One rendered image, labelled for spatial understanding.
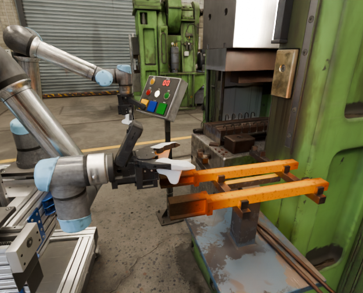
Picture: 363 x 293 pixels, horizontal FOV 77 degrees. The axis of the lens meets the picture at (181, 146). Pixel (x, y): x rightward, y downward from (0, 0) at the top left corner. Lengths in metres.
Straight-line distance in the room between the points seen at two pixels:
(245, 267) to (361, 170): 0.75
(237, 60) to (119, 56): 7.99
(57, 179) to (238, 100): 1.15
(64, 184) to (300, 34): 0.87
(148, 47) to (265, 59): 4.93
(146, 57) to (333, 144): 5.33
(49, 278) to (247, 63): 1.52
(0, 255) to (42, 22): 8.39
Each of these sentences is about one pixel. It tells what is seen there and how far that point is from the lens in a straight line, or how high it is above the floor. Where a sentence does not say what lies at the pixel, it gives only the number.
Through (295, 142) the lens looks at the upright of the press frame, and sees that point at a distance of 0.98.
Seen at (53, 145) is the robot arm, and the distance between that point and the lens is 0.69.
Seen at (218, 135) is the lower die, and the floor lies 0.96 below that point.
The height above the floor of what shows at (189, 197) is 1.05.
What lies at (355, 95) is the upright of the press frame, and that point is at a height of 1.20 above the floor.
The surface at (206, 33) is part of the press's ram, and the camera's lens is 1.27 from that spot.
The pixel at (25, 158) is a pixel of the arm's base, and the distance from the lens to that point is 1.34.
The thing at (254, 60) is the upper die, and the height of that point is 1.31.
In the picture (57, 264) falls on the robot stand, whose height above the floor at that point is 0.21.
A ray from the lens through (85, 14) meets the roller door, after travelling 8.99.
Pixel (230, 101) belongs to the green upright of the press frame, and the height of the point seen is 1.08.
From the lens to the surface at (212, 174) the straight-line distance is 0.63.
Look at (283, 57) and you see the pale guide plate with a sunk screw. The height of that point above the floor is 1.33.
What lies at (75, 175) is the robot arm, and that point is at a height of 1.09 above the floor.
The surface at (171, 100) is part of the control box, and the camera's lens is 1.50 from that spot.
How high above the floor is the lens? 1.33
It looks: 22 degrees down
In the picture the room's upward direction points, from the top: straight up
